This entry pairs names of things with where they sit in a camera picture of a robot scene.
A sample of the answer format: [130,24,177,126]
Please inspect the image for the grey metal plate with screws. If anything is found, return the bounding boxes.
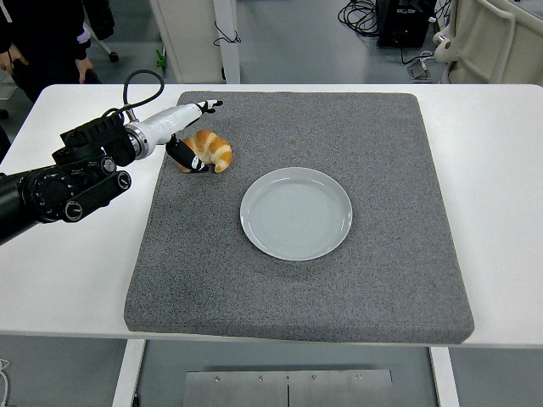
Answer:
[184,369,395,407]

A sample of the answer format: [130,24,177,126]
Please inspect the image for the person's right hand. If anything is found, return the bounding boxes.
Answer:
[0,42,29,71]

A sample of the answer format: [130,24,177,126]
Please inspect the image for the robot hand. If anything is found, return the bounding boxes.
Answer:
[137,98,224,174]

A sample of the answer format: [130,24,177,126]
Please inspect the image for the cream plastic cart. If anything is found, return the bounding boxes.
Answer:
[431,0,543,86]

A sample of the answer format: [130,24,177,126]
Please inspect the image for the grey foot pedal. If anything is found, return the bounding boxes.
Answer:
[406,59,432,81]

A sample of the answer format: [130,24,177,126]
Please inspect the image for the white table leg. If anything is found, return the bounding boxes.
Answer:
[110,338,148,407]
[428,347,462,407]

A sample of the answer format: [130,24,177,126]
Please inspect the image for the grey round plate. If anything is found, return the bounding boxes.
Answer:
[239,166,354,261]

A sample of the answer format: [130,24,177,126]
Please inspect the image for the person's left hand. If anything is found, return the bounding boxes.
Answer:
[75,54,93,85]

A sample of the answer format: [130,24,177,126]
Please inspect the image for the person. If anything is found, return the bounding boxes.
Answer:
[0,0,116,103]

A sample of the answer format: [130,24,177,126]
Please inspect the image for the thin black wire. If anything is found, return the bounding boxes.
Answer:
[213,20,242,47]

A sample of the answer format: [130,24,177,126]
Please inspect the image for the thin white cable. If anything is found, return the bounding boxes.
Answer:
[0,358,10,407]

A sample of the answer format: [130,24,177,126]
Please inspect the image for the black floor cable bundle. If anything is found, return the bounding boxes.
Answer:
[337,0,381,38]

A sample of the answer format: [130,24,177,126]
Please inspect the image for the black chair part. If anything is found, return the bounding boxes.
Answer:
[0,108,13,164]

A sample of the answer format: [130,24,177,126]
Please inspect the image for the white chair leg with caster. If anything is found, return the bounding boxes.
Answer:
[87,25,120,64]

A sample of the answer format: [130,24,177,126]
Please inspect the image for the golden croissant bread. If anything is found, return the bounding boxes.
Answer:
[176,129,233,174]

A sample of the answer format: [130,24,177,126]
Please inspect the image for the black equipment box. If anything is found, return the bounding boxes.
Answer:
[376,0,438,48]

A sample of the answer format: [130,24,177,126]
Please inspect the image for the grey felt mat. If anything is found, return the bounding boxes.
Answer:
[123,91,476,345]

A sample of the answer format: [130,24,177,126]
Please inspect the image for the white cabinet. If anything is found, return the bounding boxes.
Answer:
[148,0,242,85]

